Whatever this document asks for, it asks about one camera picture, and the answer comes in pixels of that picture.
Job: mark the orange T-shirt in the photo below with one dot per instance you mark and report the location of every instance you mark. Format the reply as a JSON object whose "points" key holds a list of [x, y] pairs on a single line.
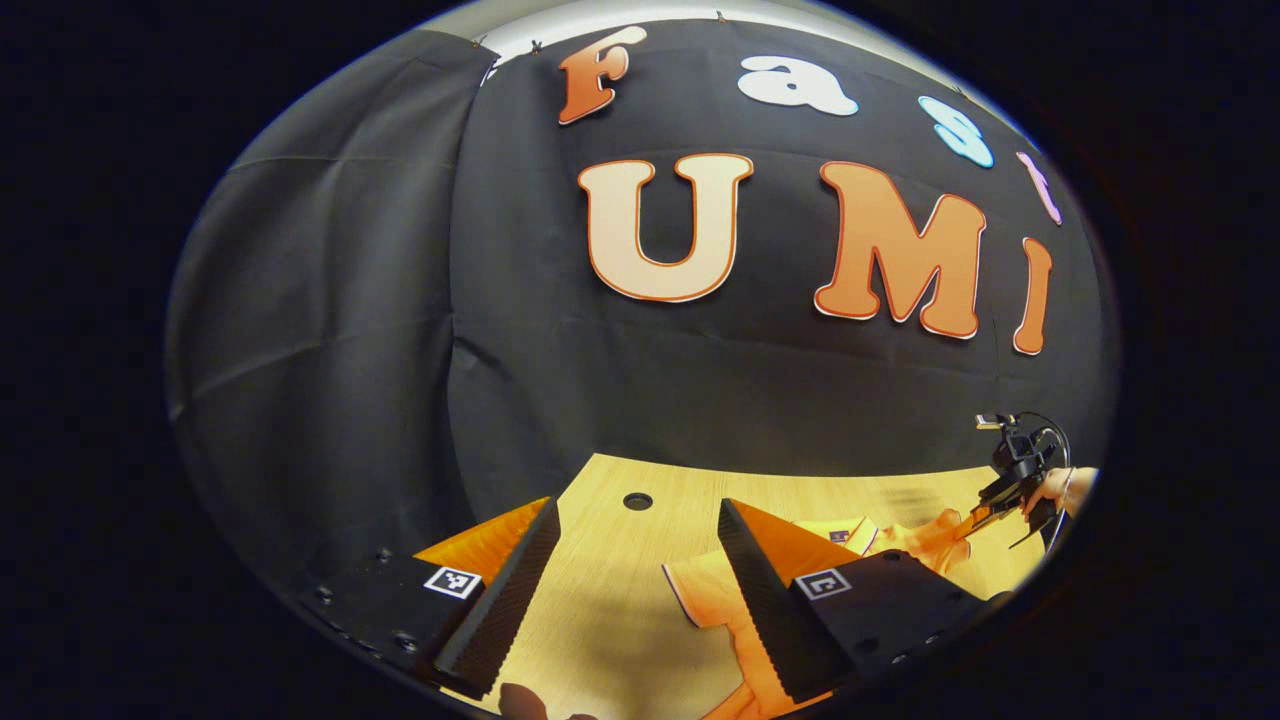
{"points": [[715, 600]]}

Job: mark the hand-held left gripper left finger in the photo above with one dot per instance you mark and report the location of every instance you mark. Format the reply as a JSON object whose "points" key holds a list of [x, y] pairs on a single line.
{"points": [[500, 610]]}

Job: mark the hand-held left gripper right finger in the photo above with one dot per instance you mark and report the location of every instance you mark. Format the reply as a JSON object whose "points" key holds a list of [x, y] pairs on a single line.
{"points": [[765, 600]]}

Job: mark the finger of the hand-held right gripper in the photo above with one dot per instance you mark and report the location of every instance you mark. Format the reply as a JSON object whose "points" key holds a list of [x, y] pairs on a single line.
{"points": [[995, 508]]}

